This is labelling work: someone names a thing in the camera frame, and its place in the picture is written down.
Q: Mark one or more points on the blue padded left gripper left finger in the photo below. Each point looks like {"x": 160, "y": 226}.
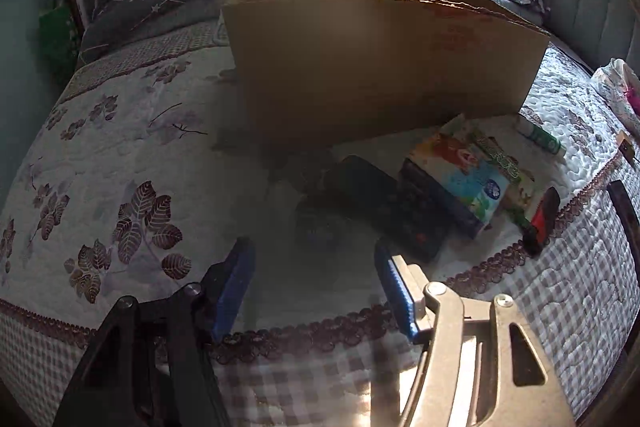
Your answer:
{"x": 224, "y": 286}

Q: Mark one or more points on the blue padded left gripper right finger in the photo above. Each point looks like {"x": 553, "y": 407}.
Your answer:
{"x": 403, "y": 286}

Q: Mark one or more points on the dark blue remote control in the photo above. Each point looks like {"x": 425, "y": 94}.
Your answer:
{"x": 403, "y": 213}

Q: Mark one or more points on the colourful tissue pack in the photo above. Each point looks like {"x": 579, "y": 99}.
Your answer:
{"x": 459, "y": 177}

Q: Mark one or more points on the floral quilted bedspread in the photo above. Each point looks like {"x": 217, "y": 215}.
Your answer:
{"x": 147, "y": 171}

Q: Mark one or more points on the snack packet yellow green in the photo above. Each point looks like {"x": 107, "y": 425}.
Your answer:
{"x": 519, "y": 196}

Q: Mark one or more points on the red black lighter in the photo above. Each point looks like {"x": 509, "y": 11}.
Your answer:
{"x": 536, "y": 231}

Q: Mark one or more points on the green white tube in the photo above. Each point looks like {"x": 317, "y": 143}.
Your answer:
{"x": 539, "y": 136}

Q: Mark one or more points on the brown cardboard box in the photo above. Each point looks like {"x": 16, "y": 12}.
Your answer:
{"x": 321, "y": 72}

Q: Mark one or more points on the small brown charger box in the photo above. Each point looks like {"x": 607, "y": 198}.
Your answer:
{"x": 625, "y": 145}

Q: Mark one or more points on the white plastic bag with pink yarn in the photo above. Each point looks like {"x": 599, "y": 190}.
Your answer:
{"x": 618, "y": 84}

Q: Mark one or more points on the green bag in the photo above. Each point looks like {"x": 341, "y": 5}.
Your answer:
{"x": 59, "y": 43}

